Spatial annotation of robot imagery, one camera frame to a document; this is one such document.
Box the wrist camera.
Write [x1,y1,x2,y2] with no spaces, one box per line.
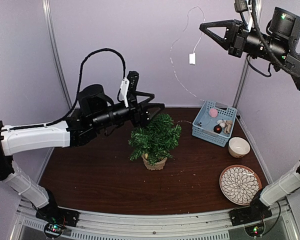
[234,0,252,23]
[118,71,139,108]

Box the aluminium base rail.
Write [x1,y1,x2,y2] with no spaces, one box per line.
[9,194,300,240]

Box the floral patterned plate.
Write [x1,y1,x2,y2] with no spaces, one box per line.
[219,164,262,206]

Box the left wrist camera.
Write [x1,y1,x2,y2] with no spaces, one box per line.
[118,71,139,108]

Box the light blue plastic basket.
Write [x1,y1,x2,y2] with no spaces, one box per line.
[192,100,237,147]

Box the right circuit board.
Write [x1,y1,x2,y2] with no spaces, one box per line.
[244,222,265,238]

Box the white battery box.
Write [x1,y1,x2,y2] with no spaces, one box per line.
[188,52,196,66]

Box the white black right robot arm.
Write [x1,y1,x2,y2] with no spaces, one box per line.
[199,1,300,221]

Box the black braided left cable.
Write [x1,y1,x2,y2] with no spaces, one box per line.
[39,48,127,126]

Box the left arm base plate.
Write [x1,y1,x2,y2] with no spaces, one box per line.
[34,207,79,227]

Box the brown shiny ball ornament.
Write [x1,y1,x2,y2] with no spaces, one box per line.
[213,125,223,134]

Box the burlap tree pot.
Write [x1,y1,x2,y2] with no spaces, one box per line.
[141,154,168,171]

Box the left aluminium corner post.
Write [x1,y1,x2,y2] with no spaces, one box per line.
[42,0,73,110]

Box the left circuit board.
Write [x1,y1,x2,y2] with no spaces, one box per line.
[43,223,65,239]

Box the white cotton boll ornament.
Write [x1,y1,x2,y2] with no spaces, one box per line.
[217,119,227,128]

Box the wire fairy light string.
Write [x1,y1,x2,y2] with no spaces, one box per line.
[169,6,206,125]

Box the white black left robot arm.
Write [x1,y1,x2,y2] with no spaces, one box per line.
[0,84,165,222]

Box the aluminium corner post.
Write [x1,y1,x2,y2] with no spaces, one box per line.
[42,0,73,110]
[232,0,263,110]

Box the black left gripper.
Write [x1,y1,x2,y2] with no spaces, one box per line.
[92,91,166,131]

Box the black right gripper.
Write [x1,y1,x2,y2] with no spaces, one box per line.
[199,18,290,65]

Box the pink pompom ornament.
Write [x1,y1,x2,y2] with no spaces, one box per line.
[208,108,218,118]

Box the small green christmas tree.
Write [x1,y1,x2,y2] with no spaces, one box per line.
[128,113,182,163]

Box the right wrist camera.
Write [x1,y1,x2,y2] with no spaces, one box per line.
[234,0,252,23]

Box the white ceramic bowl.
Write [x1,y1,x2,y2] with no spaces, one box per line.
[228,137,251,159]

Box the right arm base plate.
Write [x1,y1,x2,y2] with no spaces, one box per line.
[228,205,273,227]

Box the right aluminium corner post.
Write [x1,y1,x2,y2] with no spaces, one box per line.
[232,0,263,110]

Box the circuit board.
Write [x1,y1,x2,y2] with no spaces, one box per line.
[244,222,265,238]
[43,223,65,239]

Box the black braided right cable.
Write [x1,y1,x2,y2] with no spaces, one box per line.
[239,0,300,78]

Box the black braided cable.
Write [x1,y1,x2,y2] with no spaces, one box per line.
[239,0,300,78]
[39,48,127,126]

